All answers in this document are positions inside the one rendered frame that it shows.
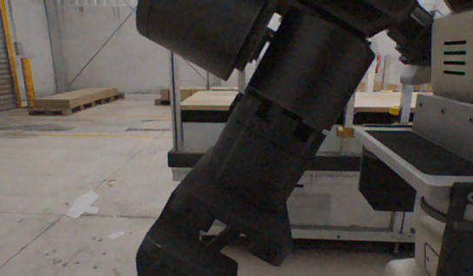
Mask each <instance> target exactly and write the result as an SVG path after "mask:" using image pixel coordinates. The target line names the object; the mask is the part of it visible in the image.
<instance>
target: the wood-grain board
mask: <svg viewBox="0 0 473 276"><path fill-rule="evenodd" d="M237 93H238V92H235V91H199V92H197V93H194V94H193V95H192V96H191V97H189V98H187V99H186V100H184V101H183V102H181V110H226V111H228V109H229V106H230V105H231V103H232V101H233V100H234V98H235V97H236V95H237ZM417 93H430V94H433V93H432V92H413V94H412V100H411V106H410V112H409V113H414V110H415V104H416V99H417ZM400 95H401V93H355V102H354V106H355V107H357V112H373V113H389V112H390V106H399V105H400Z"/></svg>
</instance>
